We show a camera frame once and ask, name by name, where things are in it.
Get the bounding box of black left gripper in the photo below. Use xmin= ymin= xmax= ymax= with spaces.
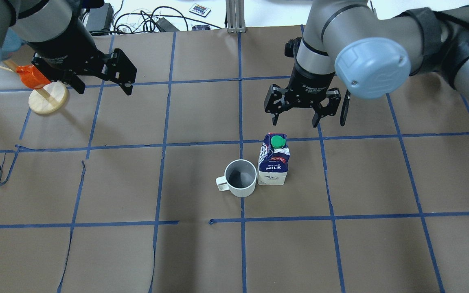
xmin=31 ymin=18 xmax=137 ymax=95

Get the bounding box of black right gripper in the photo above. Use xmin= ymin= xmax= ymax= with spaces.
xmin=264 ymin=65 xmax=341 ymax=128

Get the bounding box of blue white milk carton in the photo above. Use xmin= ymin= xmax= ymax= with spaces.
xmin=257 ymin=132 xmax=290 ymax=186

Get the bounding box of white ribbed HOME mug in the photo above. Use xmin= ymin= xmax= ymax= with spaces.
xmin=216 ymin=159 xmax=257 ymax=198

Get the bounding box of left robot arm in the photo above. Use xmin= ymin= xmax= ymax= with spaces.
xmin=0 ymin=0 xmax=137 ymax=95

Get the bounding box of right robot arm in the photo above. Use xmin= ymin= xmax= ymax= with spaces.
xmin=264 ymin=0 xmax=469 ymax=127

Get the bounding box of black power brick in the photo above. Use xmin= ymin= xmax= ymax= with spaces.
xmin=84 ymin=2 xmax=114 ymax=36

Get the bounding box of orange mug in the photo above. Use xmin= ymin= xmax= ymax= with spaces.
xmin=15 ymin=64 xmax=52 ymax=90

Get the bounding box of small remote control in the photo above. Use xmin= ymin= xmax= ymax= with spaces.
xmin=188 ymin=3 xmax=211 ymax=18

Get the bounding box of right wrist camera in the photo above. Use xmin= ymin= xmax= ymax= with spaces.
xmin=284 ymin=37 xmax=302 ymax=58

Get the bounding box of aluminium frame post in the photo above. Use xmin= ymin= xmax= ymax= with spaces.
xmin=226 ymin=0 xmax=246 ymax=34

